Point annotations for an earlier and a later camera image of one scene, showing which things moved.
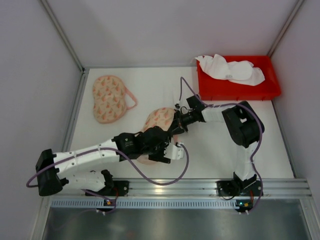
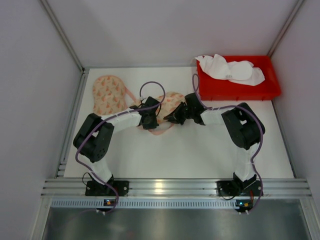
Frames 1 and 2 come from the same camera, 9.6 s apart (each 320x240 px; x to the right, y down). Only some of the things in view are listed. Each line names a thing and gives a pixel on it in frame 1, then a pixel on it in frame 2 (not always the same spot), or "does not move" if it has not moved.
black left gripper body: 164,146 -> 152,104
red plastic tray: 211,89 does not move
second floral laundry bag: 109,98 does not move
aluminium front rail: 272,188 does not move
